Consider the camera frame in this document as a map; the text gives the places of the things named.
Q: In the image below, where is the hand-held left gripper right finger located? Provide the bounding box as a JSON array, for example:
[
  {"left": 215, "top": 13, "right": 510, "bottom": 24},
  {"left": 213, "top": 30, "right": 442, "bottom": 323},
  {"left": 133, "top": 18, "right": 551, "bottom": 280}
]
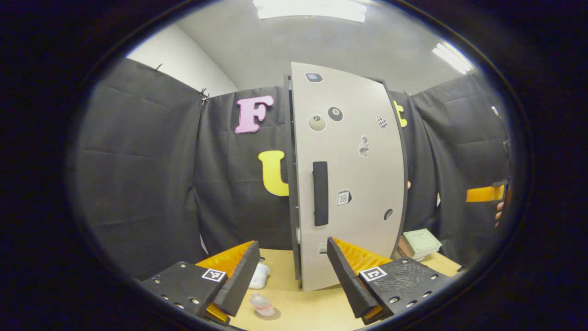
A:
[{"left": 327, "top": 237, "right": 453, "bottom": 325}]

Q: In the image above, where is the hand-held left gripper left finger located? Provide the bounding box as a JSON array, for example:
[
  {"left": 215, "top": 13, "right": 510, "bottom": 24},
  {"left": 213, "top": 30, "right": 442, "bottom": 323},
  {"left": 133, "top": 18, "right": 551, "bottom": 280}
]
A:
[{"left": 140, "top": 240, "right": 261, "bottom": 325}]

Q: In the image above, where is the clear plastic bottle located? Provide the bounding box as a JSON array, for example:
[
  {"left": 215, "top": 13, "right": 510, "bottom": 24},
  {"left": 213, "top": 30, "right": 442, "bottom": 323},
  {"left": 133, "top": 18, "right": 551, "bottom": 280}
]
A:
[{"left": 249, "top": 293, "right": 276, "bottom": 317}]

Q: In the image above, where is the light grey cabinet door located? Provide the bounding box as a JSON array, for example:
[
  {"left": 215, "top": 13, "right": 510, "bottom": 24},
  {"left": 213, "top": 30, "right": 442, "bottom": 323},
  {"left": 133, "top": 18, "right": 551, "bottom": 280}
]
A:
[{"left": 290, "top": 62, "right": 408, "bottom": 292}]

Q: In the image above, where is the dark grey cabinet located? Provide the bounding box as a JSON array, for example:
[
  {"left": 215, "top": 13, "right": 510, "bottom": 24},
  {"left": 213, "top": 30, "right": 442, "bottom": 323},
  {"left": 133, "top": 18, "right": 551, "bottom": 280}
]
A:
[{"left": 284, "top": 62, "right": 410, "bottom": 292}]

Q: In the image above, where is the white crumpled packet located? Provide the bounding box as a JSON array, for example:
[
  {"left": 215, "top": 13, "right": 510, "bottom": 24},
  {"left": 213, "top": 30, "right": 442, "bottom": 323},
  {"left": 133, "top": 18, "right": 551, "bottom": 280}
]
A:
[{"left": 248, "top": 262, "right": 271, "bottom": 290}]

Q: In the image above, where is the pale green booklet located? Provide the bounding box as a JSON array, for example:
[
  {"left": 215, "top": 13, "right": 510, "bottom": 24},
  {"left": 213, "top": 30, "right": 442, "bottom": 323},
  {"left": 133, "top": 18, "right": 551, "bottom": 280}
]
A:
[{"left": 403, "top": 228, "right": 442, "bottom": 261}]

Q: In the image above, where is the ceiling light panel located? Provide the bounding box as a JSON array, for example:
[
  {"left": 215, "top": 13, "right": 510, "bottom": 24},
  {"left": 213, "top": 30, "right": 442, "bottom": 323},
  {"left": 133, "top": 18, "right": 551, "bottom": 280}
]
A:
[
  {"left": 432, "top": 41, "right": 474, "bottom": 74},
  {"left": 253, "top": 0, "right": 368, "bottom": 23}
]

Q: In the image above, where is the black backdrop cloth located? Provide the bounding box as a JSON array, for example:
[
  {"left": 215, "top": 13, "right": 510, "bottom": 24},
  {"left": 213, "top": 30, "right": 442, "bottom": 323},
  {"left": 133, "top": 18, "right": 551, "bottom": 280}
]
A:
[{"left": 69, "top": 57, "right": 513, "bottom": 281}]

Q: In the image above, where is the black door handle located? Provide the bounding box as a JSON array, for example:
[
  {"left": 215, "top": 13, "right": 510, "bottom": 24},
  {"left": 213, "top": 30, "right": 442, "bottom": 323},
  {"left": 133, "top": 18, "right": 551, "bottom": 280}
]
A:
[{"left": 312, "top": 161, "right": 329, "bottom": 227}]

